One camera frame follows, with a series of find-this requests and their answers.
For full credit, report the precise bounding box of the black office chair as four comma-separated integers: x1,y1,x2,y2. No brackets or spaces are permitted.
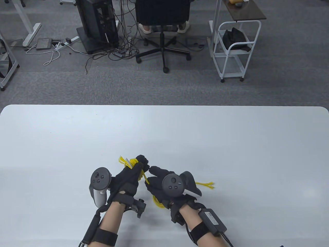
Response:
135,0,192,74

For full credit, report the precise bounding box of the black floor cable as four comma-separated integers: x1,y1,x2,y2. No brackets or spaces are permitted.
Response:
186,39,206,49

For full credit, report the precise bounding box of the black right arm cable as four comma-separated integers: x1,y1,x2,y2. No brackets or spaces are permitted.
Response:
222,232,234,247

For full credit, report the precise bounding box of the yellow rope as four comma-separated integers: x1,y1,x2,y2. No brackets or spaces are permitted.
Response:
118,156,215,209

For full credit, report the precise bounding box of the black flat floor stand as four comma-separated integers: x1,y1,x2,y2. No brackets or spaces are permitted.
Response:
76,26,120,55

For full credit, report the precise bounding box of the black forearm strap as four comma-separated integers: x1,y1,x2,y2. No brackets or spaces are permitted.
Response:
94,228,118,246
190,223,212,245

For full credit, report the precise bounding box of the black right forearm strap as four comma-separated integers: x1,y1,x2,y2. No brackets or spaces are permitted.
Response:
190,223,212,245

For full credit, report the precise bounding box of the person's right forearm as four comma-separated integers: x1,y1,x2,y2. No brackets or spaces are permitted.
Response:
179,205,226,247

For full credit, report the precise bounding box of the white floor cable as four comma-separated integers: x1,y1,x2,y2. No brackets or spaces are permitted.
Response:
25,42,61,66

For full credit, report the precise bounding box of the black left forearm sensor box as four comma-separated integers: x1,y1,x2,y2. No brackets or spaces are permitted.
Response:
82,214,102,243

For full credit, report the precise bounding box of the white desk leg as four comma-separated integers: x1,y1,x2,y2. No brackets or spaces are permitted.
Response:
10,0,42,47

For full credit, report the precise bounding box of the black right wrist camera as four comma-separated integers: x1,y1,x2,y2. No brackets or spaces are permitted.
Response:
170,203,185,225

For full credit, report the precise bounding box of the black left forearm strap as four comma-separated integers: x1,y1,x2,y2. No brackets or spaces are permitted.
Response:
94,228,118,246

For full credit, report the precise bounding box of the grey right hand controller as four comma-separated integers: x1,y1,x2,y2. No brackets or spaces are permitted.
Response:
162,171,202,198

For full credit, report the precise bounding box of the grey flat box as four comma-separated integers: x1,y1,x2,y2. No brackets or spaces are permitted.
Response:
36,39,52,50

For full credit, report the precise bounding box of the person's right hand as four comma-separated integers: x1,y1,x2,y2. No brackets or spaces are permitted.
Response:
145,166,203,209

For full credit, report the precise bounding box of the white rolling cart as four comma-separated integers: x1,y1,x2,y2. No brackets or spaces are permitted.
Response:
209,20,262,83

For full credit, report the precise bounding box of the person's left hand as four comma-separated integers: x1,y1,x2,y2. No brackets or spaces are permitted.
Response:
108,154,150,206

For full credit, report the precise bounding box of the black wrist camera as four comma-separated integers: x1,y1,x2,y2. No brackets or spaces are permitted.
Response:
132,198,147,219
170,203,185,225

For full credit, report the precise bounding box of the grey left hand controller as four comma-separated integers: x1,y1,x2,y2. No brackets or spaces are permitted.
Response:
89,167,113,207

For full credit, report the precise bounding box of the grey hand controller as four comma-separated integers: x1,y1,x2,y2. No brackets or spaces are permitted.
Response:
89,167,113,207
162,171,202,198

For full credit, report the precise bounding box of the black computer tower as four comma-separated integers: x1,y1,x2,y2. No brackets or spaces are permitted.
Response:
76,0,119,48

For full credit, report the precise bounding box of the black right forearm sensor box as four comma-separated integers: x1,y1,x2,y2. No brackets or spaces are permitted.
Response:
198,208,228,236

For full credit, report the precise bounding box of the black bag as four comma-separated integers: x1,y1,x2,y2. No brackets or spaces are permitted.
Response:
222,28,253,52

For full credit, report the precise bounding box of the black cable bundle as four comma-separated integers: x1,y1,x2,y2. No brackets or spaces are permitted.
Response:
85,0,144,75

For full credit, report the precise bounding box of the white metal frame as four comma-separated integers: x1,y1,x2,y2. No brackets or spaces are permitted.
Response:
0,31,20,91

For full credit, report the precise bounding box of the white power strip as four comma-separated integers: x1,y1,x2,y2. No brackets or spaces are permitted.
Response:
55,36,80,49

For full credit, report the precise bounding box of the brown top side table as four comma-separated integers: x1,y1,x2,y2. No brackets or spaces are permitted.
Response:
208,0,267,57

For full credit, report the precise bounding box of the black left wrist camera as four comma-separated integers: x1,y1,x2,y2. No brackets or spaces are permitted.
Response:
132,198,147,219

